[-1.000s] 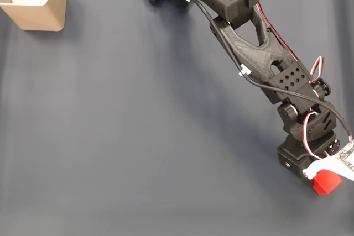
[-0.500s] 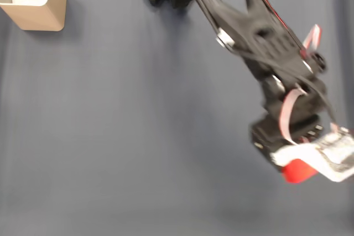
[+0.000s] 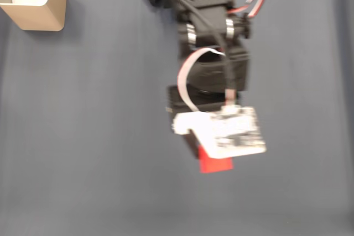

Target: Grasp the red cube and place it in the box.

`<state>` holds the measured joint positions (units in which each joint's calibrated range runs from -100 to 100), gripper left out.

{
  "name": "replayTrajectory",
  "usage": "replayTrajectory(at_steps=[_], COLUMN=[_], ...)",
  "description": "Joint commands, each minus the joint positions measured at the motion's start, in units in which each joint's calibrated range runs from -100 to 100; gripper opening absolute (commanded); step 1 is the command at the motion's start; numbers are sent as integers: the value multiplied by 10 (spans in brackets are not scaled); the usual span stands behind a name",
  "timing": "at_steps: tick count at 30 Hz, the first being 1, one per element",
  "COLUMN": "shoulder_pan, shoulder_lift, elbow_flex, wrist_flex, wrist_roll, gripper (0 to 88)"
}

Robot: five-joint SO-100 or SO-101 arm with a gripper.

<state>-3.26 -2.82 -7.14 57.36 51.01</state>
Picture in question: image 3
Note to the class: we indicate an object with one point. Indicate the red cube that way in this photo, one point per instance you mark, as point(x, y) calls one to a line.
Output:
point(215, 165)

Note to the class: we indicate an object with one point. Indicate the beige box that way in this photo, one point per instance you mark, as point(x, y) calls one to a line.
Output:
point(41, 17)

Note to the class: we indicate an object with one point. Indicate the grey table mat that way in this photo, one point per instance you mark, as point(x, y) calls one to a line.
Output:
point(83, 136)

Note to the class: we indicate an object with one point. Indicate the white camera board mount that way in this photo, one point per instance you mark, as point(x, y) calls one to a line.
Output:
point(229, 133)

